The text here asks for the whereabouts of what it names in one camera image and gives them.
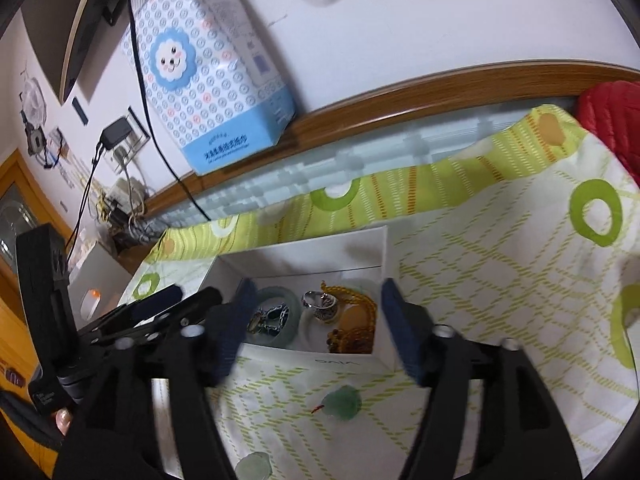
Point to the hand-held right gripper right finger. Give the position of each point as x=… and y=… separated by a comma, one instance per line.
x=405, y=340

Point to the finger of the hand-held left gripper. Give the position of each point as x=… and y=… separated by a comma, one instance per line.
x=195, y=306
x=155, y=301

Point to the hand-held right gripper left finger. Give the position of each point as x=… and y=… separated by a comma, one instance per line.
x=232, y=340

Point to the silver dark stone jewelry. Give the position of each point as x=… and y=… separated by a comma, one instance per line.
x=272, y=316

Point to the small green jade bangle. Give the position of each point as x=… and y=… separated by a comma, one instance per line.
x=272, y=292

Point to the large pale jade bangle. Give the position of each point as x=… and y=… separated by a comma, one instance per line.
x=307, y=336

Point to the green jade pendant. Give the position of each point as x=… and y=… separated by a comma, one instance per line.
x=342, y=402

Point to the white cardboard box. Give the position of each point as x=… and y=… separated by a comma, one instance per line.
x=300, y=257

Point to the pale jade pendant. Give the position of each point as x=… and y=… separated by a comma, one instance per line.
x=255, y=465

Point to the person's left hand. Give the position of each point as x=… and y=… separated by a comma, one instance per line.
x=62, y=419

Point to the wooden cabinet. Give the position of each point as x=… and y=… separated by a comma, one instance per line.
x=12, y=310

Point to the white device with orange light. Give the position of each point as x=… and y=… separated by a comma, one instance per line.
x=100, y=270

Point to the green patterned bed sheet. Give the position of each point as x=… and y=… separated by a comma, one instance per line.
x=500, y=285

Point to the white power strip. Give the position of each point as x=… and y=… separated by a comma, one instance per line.
x=122, y=195

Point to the black charger plug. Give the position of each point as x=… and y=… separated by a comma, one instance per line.
x=116, y=132

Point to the white mattress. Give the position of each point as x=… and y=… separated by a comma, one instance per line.
x=400, y=145

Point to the blue white tissue pack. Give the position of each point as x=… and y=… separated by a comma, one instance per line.
x=200, y=85

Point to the red padded jacket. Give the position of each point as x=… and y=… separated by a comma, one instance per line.
x=615, y=115

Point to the white wall socket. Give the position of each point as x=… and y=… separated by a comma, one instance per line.
x=135, y=140

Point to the wooden bed frame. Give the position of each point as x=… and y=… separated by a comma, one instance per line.
x=450, y=82

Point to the dark wall shelf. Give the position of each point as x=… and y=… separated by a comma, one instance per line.
x=70, y=20

